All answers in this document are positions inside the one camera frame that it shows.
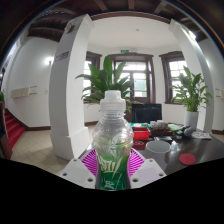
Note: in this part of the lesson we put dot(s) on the dark wooden glazed door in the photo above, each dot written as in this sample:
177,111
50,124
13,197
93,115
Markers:
139,76

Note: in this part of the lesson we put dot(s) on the dark-framed window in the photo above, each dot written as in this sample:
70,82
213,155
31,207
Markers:
88,66
173,75

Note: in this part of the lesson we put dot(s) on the leafy plant in white pot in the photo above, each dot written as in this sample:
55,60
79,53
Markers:
191,96
101,80

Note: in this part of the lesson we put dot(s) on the green exit sign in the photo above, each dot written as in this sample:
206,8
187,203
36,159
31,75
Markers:
124,51

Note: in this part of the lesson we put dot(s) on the grey rounded object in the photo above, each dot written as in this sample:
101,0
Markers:
188,131

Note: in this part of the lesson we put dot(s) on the white wall radiator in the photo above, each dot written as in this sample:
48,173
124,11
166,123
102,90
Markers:
220,93
23,91

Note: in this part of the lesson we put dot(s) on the purple column sign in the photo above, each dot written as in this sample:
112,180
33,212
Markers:
62,56

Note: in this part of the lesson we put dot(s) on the white wall lamp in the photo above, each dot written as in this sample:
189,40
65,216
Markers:
192,34

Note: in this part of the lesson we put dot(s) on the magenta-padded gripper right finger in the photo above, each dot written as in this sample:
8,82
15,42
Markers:
148,171

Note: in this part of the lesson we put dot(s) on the red plastic basket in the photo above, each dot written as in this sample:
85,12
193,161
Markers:
142,134

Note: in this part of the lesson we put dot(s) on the printed magazine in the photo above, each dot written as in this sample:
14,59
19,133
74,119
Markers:
201,135

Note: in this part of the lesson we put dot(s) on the red carpeted staircase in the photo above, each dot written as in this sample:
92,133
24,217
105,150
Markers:
14,128

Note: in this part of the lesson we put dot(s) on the clear green-labelled drink bottle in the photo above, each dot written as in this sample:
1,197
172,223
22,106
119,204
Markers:
112,133

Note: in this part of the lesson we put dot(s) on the white cup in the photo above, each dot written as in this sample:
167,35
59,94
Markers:
157,151

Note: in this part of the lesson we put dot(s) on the flat round red coaster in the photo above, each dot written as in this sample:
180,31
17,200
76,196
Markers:
187,159

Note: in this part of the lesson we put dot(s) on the green box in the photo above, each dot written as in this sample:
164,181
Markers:
137,125

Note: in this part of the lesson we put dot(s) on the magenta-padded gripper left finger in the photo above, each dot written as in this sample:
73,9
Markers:
75,171

